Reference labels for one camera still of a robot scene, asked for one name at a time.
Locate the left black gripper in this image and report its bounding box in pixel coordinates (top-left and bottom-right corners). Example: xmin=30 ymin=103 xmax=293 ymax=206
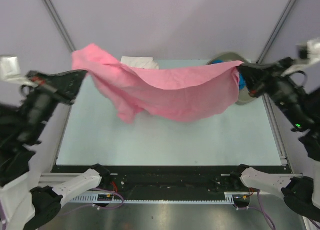
xmin=19 ymin=66 xmax=91 ymax=141

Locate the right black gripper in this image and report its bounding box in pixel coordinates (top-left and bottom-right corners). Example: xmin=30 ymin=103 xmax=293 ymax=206
xmin=234 ymin=55 xmax=313 ymax=129

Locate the blue t shirt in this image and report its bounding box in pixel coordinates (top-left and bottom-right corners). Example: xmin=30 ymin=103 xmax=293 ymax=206
xmin=209 ymin=59 xmax=246 ymax=90

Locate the grey plastic tray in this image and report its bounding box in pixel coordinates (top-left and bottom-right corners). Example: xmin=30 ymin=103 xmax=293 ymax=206
xmin=207 ymin=52 xmax=255 ymax=105

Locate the pink t shirt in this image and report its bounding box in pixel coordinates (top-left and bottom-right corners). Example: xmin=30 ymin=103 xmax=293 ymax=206
xmin=72 ymin=44 xmax=241 ymax=123

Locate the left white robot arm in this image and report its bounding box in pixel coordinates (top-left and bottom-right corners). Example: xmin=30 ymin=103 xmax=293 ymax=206
xmin=0 ymin=70 xmax=111 ymax=230

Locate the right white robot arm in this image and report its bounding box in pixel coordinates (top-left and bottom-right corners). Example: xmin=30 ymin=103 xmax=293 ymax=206
xmin=230 ymin=57 xmax=320 ymax=222

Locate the white flower print t shirt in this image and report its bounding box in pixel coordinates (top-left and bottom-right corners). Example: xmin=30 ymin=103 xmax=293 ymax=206
xmin=120 ymin=56 xmax=160 ymax=69

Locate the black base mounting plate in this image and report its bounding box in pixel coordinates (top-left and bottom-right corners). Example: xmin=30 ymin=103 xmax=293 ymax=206
xmin=51 ymin=165 xmax=292 ymax=201

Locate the right aluminium frame post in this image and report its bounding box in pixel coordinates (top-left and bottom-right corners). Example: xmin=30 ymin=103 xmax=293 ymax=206
xmin=255 ymin=0 xmax=299 ymax=64

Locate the aluminium frame post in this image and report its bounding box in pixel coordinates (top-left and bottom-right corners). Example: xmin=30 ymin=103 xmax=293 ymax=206
xmin=41 ymin=0 xmax=76 ymax=52
xmin=255 ymin=0 xmax=299 ymax=64

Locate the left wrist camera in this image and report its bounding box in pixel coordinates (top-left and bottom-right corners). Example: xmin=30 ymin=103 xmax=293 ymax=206
xmin=0 ymin=55 xmax=33 ymax=86

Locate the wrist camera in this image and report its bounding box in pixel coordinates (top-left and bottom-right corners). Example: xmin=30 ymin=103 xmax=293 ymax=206
xmin=282 ymin=38 xmax=320 ymax=76
xmin=0 ymin=55 xmax=33 ymax=86

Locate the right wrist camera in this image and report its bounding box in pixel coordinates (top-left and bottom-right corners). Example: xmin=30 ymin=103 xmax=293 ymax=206
xmin=282 ymin=38 xmax=320 ymax=76

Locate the left aluminium frame post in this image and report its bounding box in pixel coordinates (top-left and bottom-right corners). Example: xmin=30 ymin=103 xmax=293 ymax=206
xmin=41 ymin=0 xmax=76 ymax=52

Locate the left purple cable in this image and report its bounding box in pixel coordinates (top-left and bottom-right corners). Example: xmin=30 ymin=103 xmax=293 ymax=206
xmin=62 ymin=187 xmax=126 ymax=216

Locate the purple cable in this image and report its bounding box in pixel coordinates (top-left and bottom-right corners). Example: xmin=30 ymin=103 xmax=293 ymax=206
xmin=62 ymin=187 xmax=126 ymax=216
xmin=234 ymin=190 xmax=278 ymax=228

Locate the grey slotted cable duct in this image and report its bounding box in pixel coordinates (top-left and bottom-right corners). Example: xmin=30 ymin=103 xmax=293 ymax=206
xmin=69 ymin=192 xmax=250 ymax=204

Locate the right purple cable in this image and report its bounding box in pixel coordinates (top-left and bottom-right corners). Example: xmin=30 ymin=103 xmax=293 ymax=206
xmin=234 ymin=190 xmax=278 ymax=228

